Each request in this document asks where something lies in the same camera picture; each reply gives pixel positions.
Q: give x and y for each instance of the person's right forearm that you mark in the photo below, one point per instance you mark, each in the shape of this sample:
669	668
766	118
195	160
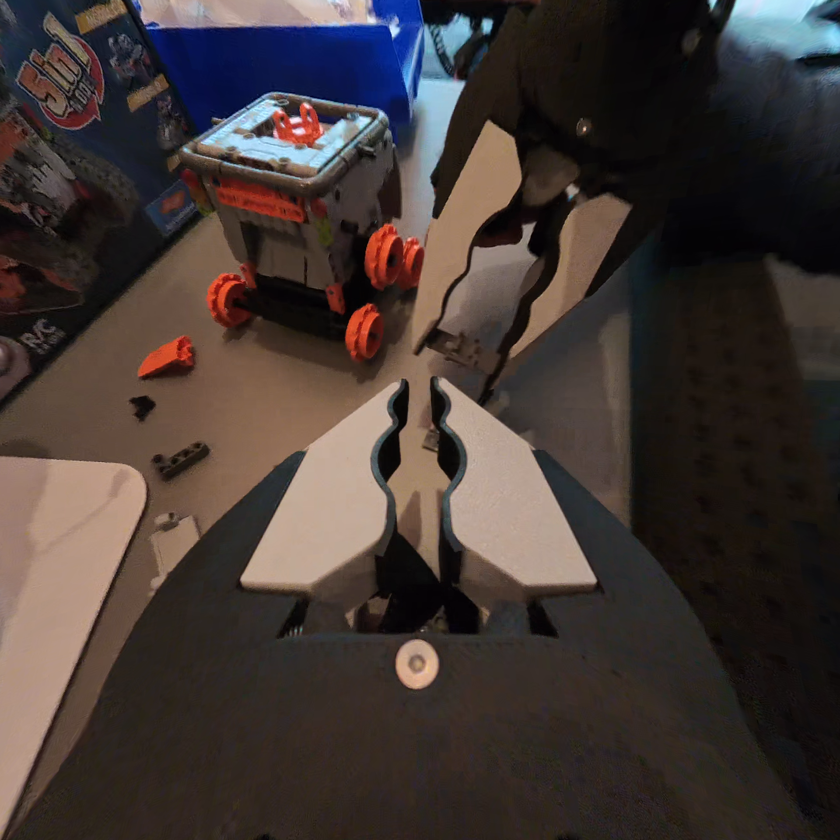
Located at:
775	158

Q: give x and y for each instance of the orange toy gear wheel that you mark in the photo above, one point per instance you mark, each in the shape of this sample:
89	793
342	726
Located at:
383	256
365	332
230	299
411	263

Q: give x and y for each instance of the blue plastic bin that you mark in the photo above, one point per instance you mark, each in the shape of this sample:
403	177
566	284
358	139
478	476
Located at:
282	66

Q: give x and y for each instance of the black dimpled mat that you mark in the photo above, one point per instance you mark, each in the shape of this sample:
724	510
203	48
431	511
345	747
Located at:
735	499

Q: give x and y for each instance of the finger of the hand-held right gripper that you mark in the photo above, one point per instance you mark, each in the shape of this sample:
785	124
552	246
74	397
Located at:
460	236
584	250

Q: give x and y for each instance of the light grey angled toy piece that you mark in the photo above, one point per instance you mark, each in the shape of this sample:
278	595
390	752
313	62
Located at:
171	538

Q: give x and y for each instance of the black grey toy robot vehicle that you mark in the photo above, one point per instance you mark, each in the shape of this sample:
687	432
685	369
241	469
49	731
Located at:
295	210

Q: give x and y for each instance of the blue robot kit box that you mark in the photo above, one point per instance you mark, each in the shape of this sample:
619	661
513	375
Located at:
66	171

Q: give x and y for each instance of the orange triangular toy piece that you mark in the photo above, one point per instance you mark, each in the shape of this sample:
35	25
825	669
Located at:
168	357

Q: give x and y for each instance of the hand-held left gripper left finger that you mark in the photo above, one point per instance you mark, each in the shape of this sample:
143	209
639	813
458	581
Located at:
315	525

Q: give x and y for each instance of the clear plastic bags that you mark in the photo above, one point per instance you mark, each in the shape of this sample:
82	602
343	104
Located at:
263	11

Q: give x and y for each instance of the wooden book stand white base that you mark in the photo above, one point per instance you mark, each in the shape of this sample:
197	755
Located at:
53	591

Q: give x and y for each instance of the small black toy connector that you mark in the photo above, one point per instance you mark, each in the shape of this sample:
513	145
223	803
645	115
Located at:
142	407

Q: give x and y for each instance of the dark grey toy beam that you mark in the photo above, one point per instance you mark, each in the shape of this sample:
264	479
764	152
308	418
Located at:
180	460

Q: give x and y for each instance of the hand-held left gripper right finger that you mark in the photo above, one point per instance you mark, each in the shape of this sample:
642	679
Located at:
519	525

